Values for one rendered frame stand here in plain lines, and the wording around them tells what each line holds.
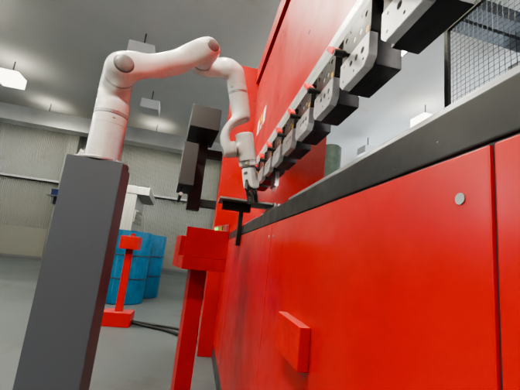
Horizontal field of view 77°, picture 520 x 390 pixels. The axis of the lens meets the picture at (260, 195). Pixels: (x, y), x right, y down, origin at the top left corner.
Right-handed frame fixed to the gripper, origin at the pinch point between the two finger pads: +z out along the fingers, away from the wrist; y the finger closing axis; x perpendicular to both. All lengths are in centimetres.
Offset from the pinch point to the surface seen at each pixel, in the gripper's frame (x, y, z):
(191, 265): 10.8, -44.2, 19.1
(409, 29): -62, -77, -31
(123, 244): 164, 99, 31
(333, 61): -46, -46, -39
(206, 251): 6.6, -39.8, 15.3
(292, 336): -35, -91, 21
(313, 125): -36, -32, -24
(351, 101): -50, -48, -26
